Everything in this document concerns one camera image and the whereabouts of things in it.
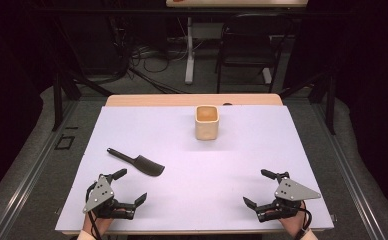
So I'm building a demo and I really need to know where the aluminium floor rail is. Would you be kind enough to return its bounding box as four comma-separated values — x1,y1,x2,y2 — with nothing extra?
0,99,80,240
310,99,388,240

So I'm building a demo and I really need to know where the black folding chair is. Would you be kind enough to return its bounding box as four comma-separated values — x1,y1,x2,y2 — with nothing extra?
214,13,295,95

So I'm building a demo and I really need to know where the left hand-held gripper black cable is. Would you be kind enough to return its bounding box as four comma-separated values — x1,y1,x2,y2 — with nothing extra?
85,182,104,240

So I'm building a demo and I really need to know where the person's left hand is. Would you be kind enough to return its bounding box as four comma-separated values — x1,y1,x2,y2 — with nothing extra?
82,211,114,236

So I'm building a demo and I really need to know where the white-legged background table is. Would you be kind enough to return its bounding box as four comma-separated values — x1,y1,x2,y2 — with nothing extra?
165,0,309,86

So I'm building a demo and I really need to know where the hand-held gripper black cable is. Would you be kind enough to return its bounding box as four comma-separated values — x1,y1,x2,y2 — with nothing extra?
293,201,313,240
85,182,104,240

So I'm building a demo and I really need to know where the beige square cup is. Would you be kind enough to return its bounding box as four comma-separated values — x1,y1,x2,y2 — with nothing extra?
194,104,220,141

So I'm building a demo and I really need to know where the black spatula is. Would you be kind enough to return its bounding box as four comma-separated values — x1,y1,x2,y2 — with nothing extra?
106,147,166,177

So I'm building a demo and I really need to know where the black metal stand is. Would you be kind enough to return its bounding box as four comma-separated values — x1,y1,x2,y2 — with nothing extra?
50,19,114,133
278,70,337,136

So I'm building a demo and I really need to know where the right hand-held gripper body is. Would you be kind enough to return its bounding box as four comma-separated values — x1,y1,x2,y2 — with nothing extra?
255,171,322,223

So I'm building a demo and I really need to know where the person's right hand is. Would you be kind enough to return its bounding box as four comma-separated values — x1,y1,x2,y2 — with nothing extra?
277,201,308,238

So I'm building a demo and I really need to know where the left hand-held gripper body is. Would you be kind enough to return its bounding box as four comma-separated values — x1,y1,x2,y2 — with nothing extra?
82,174,137,220

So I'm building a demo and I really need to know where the bundle of floor cables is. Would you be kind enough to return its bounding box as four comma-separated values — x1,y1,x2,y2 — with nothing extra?
127,43,190,95

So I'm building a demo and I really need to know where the right hand-held gripper black cable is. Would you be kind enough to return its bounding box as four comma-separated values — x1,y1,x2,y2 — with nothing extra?
293,201,313,240

